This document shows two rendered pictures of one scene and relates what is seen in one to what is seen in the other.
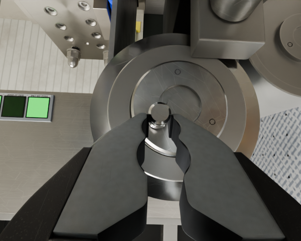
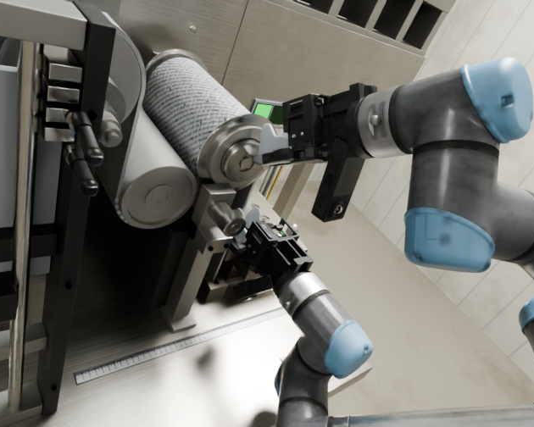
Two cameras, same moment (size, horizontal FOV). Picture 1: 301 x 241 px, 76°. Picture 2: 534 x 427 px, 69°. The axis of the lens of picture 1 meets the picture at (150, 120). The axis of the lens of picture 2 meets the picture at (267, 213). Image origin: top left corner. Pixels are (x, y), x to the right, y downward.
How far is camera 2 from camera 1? 54 cm
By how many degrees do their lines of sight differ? 52
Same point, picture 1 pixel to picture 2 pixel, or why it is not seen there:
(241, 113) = (214, 158)
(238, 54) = (212, 186)
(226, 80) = (215, 173)
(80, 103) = not seen: hidden behind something
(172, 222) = not seen: outside the picture
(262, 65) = (191, 180)
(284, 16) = (165, 207)
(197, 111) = (238, 160)
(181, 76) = (241, 175)
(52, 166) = (264, 56)
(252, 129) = (206, 148)
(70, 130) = (241, 88)
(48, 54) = not seen: hidden behind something
